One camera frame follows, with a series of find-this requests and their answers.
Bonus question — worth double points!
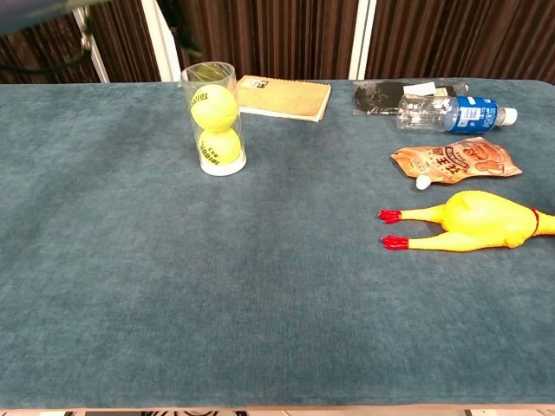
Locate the plain yellow tennis ball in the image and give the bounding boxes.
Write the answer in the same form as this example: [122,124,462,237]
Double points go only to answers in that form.
[190,83,239,133]

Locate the yellow tennis ball black print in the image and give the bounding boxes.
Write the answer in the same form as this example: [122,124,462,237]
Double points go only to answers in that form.
[198,127,242,166]

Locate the clear plastic tube container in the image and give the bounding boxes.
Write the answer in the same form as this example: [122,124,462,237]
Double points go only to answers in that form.
[180,61,247,177]

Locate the blue velvet tablecloth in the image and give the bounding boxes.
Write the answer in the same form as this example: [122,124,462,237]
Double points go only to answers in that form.
[0,77,555,411]

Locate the tan spiral notebook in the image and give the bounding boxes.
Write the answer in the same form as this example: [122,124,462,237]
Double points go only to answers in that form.
[219,75,332,124]

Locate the black socks in clear bag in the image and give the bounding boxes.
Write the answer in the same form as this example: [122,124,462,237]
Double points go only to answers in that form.
[351,79,472,117]

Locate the brown pleated curtain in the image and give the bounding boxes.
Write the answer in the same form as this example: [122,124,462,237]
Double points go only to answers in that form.
[0,0,555,86]

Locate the orange snack spout pouch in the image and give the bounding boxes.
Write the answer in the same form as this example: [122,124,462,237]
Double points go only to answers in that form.
[389,136,524,191]

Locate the yellow rubber chicken toy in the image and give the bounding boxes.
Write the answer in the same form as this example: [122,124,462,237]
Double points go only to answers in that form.
[377,191,555,251]

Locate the clear bottle blue label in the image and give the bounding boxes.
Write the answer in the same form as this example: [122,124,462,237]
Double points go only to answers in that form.
[395,94,519,134]

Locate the white double frame post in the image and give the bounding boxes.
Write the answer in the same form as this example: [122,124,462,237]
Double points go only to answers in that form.
[349,0,377,81]

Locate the wide white frame post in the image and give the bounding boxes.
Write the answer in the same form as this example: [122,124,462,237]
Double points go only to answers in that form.
[140,0,182,82]

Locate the thin white frame post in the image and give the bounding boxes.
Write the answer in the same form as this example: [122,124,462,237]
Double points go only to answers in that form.
[71,6,110,83]

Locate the dark cable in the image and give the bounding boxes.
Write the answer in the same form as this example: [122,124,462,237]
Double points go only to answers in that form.
[0,16,95,75]

